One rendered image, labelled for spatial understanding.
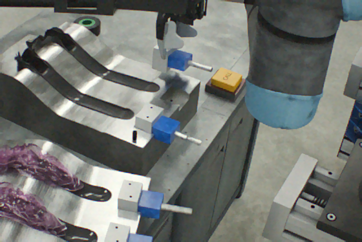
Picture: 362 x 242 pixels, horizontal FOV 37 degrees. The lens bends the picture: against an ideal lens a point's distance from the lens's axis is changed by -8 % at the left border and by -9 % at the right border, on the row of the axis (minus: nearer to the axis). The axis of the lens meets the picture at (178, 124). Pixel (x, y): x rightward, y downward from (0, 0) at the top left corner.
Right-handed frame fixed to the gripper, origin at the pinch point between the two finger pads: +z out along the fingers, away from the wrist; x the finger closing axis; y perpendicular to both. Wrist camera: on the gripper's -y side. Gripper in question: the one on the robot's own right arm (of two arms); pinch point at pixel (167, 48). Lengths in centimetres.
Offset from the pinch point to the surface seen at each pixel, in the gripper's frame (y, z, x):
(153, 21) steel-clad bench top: -21.4, 10.3, 34.3
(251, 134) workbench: 5, 57, 61
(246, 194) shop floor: 6, 90, 68
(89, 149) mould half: -4.7, 13.9, -24.5
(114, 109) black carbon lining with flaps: -3.1, 7.6, -17.1
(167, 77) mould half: 1.5, 5.9, -2.2
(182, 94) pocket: 6.5, 7.4, -4.7
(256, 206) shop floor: 12, 91, 64
